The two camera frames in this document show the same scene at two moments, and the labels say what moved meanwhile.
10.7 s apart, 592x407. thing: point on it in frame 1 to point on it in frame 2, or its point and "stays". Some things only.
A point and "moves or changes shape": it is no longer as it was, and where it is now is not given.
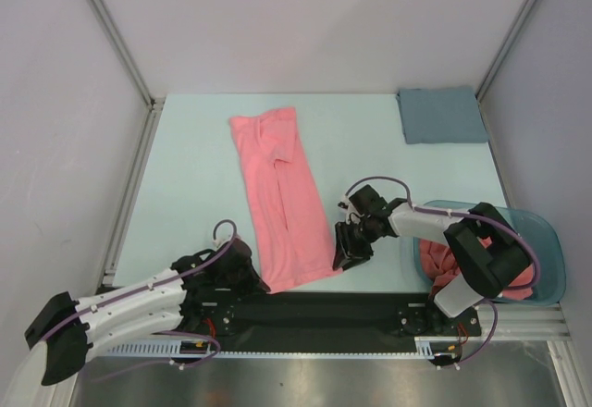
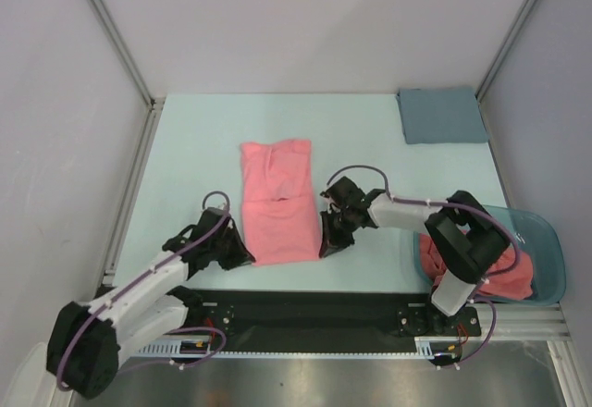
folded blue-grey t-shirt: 441,115 stays
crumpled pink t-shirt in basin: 438,265 stays
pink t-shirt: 295,242 moves or changes shape
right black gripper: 351,239 to 334,221
